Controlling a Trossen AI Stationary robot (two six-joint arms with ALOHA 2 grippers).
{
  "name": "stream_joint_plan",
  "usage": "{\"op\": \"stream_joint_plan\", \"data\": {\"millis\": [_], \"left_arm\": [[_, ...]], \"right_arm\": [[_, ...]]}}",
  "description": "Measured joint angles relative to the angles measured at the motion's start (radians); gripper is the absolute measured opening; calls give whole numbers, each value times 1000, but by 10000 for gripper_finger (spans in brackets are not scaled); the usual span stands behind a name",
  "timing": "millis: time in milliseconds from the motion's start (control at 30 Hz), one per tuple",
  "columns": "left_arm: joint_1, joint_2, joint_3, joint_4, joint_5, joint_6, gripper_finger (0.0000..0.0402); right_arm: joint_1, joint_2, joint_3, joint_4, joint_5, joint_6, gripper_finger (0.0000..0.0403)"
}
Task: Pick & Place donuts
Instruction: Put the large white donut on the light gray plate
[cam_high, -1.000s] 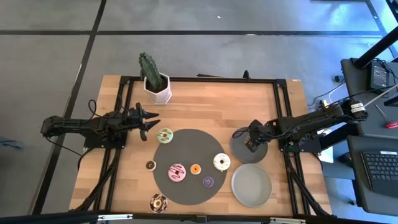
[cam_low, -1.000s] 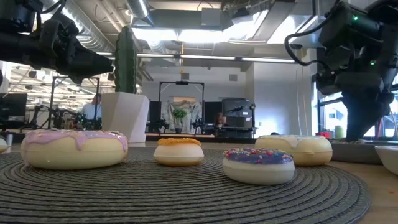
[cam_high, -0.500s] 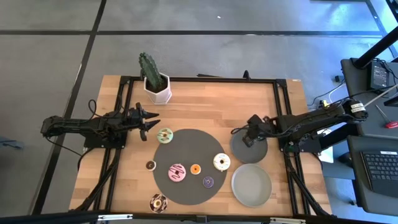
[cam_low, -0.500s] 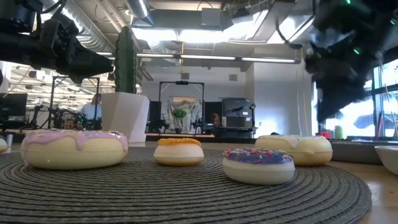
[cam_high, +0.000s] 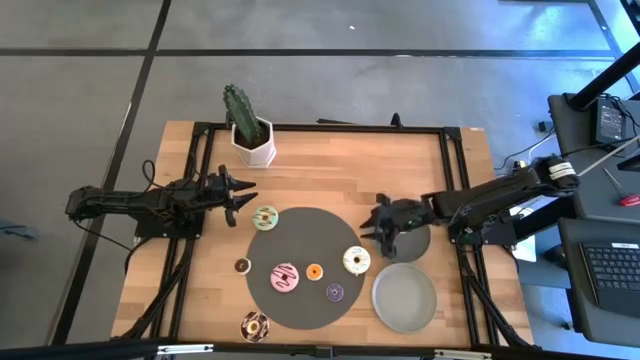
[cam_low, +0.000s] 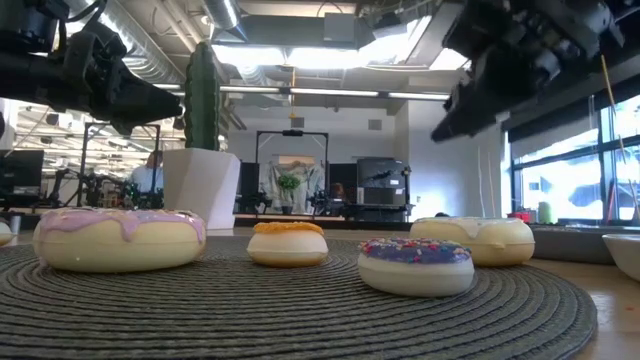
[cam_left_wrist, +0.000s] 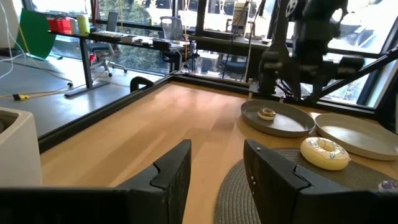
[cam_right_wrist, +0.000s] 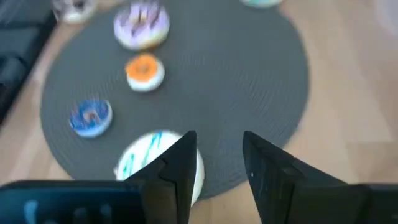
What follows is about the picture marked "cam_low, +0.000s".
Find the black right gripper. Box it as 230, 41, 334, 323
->
431, 0, 626, 143

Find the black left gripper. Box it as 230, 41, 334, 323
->
62, 30, 184, 137

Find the large white-iced donut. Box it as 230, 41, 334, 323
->
409, 216, 536, 268

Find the large pink-iced donut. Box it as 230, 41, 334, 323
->
32, 207, 207, 274

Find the small purple sprinkled donut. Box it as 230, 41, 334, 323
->
357, 237, 476, 299

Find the small orange-iced donut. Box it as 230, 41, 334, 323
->
246, 221, 330, 268

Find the green cactus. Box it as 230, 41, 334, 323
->
183, 41, 222, 152

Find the person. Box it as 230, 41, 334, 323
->
129, 149, 165, 195

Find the white angular plant pot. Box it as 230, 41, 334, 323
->
162, 146, 242, 231

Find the black box machine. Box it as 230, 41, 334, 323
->
355, 156, 407, 207

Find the large window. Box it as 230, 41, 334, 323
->
508, 93, 640, 225

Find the black computer monitor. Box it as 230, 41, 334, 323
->
0, 149, 46, 209

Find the thin pale rod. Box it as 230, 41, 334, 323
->
599, 53, 640, 221

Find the long ceiling light strip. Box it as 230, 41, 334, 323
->
152, 82, 452, 102

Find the small green potted plant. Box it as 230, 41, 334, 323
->
276, 173, 302, 216

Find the grey round plate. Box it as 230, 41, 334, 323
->
601, 233, 640, 282

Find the round grey woven placemat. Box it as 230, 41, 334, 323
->
0, 234, 599, 360

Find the black metal stand frame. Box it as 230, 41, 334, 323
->
76, 121, 162, 209

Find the silver ventilation duct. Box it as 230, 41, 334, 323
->
64, 0, 187, 85

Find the black robot station frame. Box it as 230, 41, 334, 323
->
255, 129, 330, 216

